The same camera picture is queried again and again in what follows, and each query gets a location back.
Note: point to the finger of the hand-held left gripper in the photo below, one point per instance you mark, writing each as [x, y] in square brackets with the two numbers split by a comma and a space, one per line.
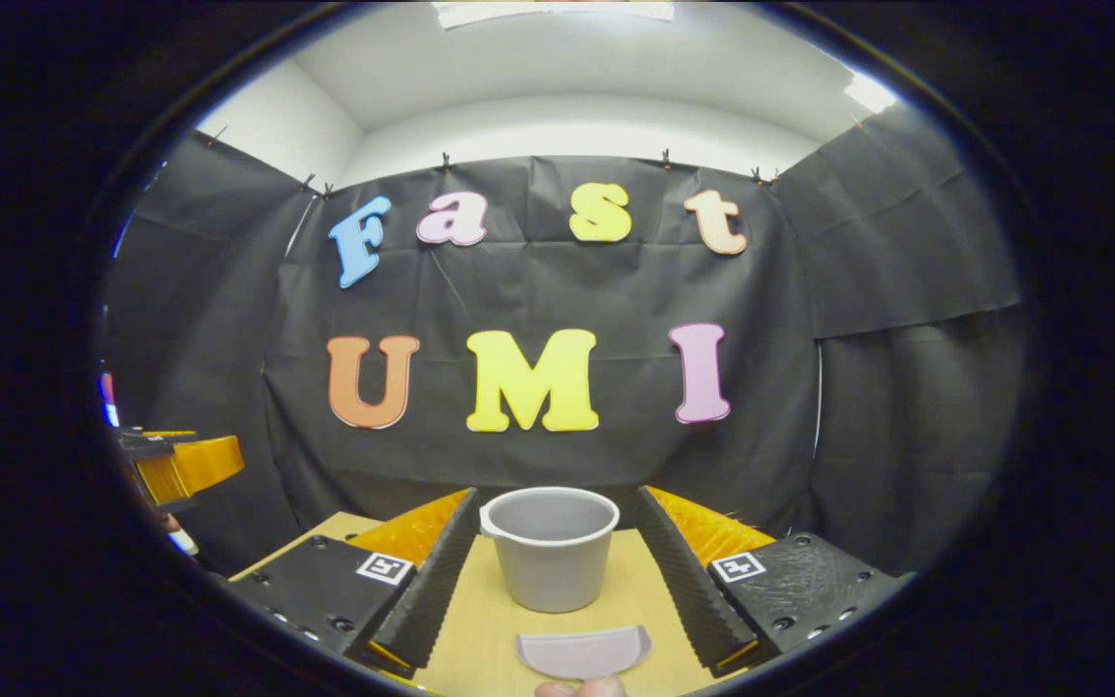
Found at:
[146, 443]
[199, 465]

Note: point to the light grey plastic dustpan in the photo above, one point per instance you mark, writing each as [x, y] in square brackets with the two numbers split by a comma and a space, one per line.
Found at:
[582, 653]

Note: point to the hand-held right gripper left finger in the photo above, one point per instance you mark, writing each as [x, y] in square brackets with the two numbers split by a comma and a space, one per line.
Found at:
[422, 595]

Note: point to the wooden desktop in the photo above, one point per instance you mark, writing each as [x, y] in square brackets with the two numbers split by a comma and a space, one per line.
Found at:
[480, 639]

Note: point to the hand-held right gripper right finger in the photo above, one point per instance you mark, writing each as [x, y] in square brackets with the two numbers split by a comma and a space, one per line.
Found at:
[688, 590]

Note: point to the grey plastic garbage bin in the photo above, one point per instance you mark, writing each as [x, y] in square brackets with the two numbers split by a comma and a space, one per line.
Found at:
[551, 561]

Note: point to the small ceiling light panel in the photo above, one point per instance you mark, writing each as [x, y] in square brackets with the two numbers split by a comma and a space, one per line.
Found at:
[869, 94]

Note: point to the large ceiling light panel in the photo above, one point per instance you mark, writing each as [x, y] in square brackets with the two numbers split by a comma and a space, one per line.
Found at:
[553, 10]

